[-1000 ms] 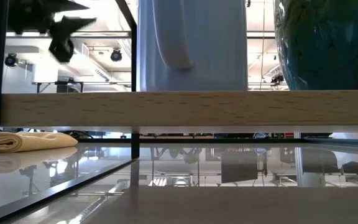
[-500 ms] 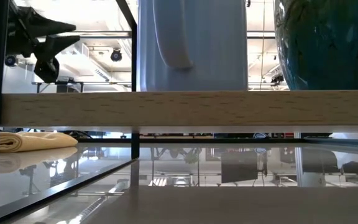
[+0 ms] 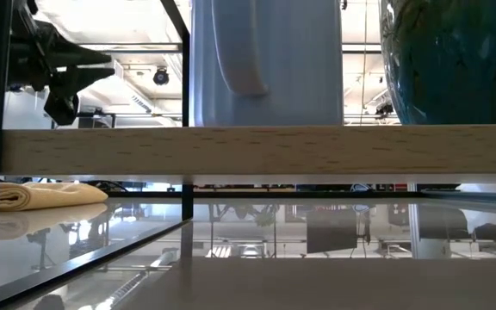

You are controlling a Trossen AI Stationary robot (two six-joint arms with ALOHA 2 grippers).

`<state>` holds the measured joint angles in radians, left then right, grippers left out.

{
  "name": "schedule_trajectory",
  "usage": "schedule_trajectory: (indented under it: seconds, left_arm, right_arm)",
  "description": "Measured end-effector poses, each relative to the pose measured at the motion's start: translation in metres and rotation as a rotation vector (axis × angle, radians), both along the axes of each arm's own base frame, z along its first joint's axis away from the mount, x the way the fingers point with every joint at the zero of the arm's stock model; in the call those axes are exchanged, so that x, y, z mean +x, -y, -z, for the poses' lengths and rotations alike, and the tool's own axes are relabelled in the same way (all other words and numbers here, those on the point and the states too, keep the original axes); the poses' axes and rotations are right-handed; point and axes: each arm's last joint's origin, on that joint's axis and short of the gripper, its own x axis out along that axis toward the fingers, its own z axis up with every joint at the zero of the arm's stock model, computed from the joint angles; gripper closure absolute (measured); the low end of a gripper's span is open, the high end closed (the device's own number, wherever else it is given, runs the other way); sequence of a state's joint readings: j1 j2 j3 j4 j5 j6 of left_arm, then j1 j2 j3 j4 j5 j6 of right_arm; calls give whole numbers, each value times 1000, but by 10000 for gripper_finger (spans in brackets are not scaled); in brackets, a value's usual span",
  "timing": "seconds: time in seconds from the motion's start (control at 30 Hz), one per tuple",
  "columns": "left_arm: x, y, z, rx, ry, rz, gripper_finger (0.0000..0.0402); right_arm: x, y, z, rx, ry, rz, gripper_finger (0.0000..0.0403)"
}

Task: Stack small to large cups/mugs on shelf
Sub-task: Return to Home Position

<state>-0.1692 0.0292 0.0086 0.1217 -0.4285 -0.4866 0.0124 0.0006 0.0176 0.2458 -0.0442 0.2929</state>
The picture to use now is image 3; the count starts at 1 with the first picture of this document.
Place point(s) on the light blue mug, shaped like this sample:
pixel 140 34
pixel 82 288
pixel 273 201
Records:
pixel 295 64

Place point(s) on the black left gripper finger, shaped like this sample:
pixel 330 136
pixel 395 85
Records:
pixel 76 53
pixel 65 99

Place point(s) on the yellow folded cloth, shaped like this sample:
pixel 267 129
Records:
pixel 50 196

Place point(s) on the black ceiling spotlight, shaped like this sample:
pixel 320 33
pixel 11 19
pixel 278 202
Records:
pixel 161 77

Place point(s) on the wooden tray board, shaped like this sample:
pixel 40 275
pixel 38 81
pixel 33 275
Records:
pixel 274 150

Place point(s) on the brown glazed mug teal base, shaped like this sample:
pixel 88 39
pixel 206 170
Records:
pixel 454 64

